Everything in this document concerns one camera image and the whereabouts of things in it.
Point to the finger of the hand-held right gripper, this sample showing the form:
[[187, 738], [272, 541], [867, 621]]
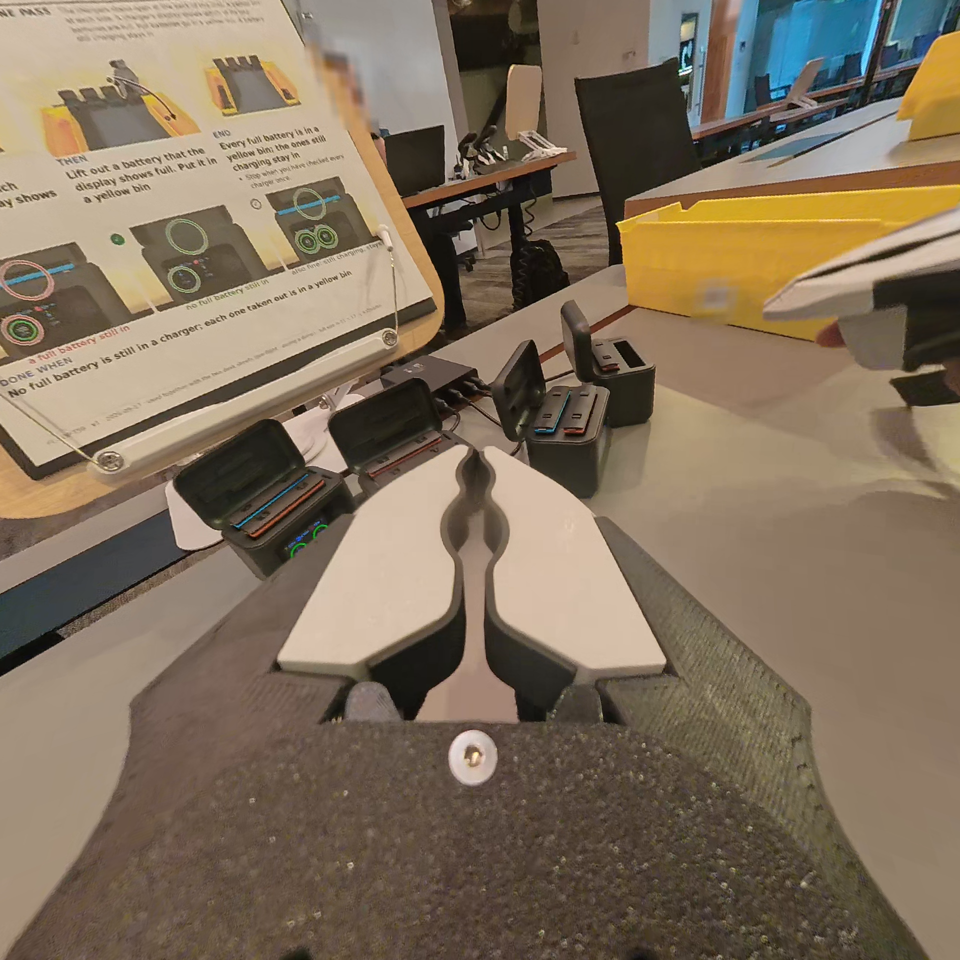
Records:
[[885, 258], [878, 333]]

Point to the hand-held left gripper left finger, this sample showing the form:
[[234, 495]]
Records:
[[375, 585]]

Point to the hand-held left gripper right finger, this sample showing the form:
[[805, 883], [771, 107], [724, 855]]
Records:
[[578, 585]]

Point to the black battery charging case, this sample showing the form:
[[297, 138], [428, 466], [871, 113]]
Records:
[[578, 465], [225, 465], [383, 417], [630, 398]]

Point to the yellow plastic bin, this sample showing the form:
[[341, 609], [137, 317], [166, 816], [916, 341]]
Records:
[[720, 248], [938, 98]]

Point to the brown wooden table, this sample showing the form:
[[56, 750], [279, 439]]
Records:
[[750, 192]]

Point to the white stand base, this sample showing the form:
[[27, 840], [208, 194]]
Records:
[[192, 522]]

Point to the black multi-port power hub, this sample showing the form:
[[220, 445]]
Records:
[[428, 375]]

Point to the black office chair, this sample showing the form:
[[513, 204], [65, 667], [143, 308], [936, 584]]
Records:
[[638, 135]]

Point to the dark flat pad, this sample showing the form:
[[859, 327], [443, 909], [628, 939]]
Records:
[[75, 593]]

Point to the black backpack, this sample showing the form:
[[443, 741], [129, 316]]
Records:
[[540, 273]]

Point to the wooden sign board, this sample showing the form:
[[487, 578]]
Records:
[[413, 255]]

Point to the white chair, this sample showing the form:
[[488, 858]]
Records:
[[522, 102]]

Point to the wooden desk black legs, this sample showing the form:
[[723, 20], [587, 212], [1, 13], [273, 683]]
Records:
[[480, 177]]

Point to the black computer monitor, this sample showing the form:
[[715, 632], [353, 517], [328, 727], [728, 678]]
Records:
[[417, 158]]

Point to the white instruction sheet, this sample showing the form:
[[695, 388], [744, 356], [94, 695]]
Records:
[[150, 180]]

